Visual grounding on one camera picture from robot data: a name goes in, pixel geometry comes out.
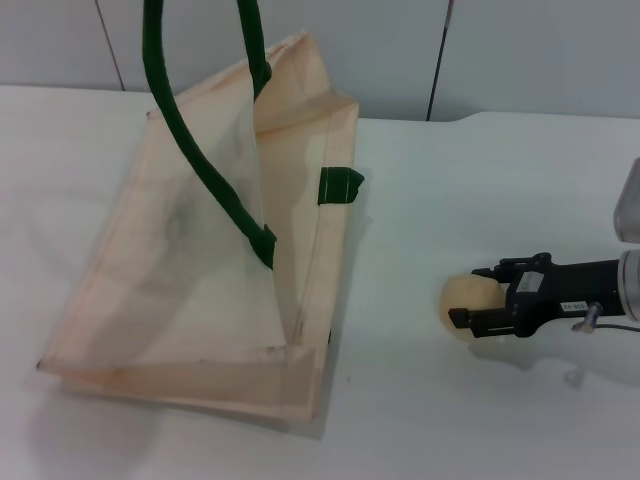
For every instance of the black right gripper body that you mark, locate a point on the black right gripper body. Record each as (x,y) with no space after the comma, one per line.
(570,290)

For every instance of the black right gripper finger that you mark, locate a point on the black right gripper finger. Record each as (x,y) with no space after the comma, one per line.
(502,270)
(490,322)

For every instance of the round egg yolk pastry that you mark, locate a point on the round egg yolk pastry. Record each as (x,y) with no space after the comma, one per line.
(465,295)

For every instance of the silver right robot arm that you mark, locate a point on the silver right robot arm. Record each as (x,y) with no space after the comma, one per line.
(631,285)

